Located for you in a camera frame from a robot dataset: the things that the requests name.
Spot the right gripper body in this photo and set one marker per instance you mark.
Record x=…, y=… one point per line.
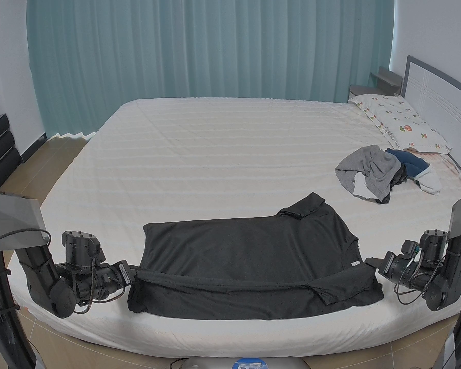
x=403, y=275

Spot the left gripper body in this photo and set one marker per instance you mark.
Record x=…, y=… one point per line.
x=103, y=286

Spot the black T-shirt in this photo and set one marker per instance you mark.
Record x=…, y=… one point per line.
x=246, y=256

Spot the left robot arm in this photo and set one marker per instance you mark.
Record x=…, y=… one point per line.
x=38, y=271

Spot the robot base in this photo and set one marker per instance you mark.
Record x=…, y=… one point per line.
x=215, y=363

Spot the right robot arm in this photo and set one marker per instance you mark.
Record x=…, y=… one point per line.
x=453, y=267

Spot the pile of clothes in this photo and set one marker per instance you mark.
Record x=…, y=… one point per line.
x=376, y=171

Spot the bed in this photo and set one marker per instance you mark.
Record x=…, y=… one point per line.
x=215, y=160

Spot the white printed pillow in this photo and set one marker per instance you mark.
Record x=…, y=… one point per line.
x=399, y=123

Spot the black chest of drawers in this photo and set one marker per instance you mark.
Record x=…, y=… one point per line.
x=0, y=152

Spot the grey bedside table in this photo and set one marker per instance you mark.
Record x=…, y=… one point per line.
x=384, y=81

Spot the blue-green curtain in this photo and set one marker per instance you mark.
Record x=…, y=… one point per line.
x=107, y=52
x=284, y=33

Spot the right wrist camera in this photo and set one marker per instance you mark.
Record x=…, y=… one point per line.
x=409, y=248

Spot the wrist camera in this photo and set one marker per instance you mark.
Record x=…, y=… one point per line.
x=96, y=260
x=409, y=248

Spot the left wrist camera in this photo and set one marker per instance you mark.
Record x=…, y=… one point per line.
x=96, y=260

